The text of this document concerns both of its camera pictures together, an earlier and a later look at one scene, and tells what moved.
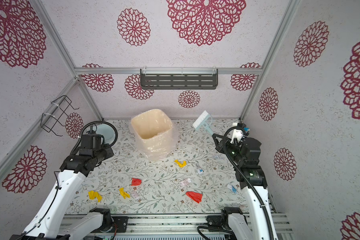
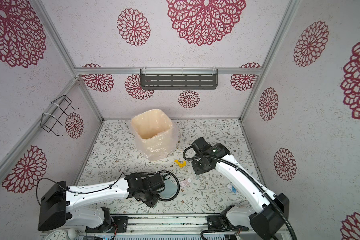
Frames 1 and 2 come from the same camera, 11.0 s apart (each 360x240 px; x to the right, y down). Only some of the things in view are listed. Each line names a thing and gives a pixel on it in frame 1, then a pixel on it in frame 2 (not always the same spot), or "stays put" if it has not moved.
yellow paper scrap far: [181, 165] stays put
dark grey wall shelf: [179, 78] stays put
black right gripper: [216, 141] to [195, 168]
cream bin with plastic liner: [156, 132] stays put
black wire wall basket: [48, 122] stays put
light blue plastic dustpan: [106, 130] to [170, 189]
